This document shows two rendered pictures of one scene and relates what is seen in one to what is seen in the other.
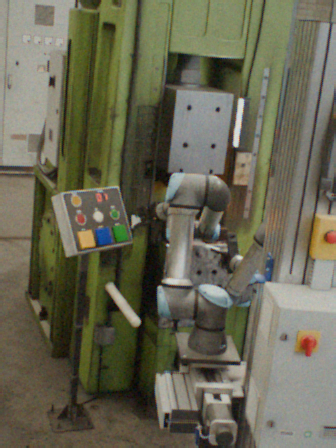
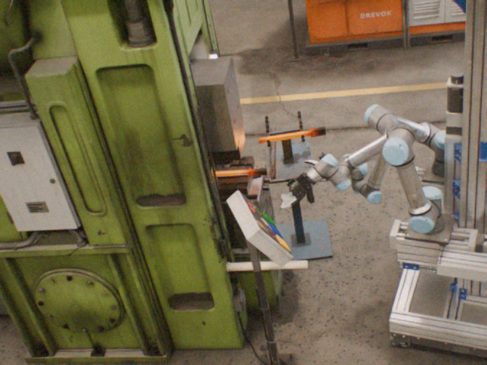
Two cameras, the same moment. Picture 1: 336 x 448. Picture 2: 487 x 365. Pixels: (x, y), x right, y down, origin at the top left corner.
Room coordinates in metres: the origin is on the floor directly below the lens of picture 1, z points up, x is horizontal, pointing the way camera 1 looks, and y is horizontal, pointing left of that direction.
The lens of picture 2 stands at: (1.74, 2.45, 3.20)
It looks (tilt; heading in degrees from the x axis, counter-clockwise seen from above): 36 degrees down; 306
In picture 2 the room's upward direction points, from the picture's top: 11 degrees counter-clockwise
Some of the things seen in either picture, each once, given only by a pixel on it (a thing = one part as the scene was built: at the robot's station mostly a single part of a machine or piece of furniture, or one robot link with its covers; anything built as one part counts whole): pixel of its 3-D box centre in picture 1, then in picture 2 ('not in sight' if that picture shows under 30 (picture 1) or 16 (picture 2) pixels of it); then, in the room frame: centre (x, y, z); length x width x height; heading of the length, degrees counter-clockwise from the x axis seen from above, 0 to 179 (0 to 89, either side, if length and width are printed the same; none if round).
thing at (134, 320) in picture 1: (122, 304); (267, 265); (3.33, 0.17, 0.62); 0.44 x 0.05 x 0.05; 22
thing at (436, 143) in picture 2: not in sight; (444, 145); (2.60, -0.70, 0.98); 0.13 x 0.12 x 0.14; 145
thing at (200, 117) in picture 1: (192, 126); (197, 102); (3.75, -0.07, 1.47); 0.42 x 0.39 x 0.40; 22
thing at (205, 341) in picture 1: (208, 334); (430, 218); (2.53, -0.20, 0.87); 0.15 x 0.15 x 0.10
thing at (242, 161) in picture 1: (241, 168); not in sight; (3.78, -0.36, 1.27); 0.09 x 0.02 x 0.17; 112
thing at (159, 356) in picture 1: (168, 343); (234, 267); (3.76, -0.08, 0.23); 0.55 x 0.37 x 0.47; 22
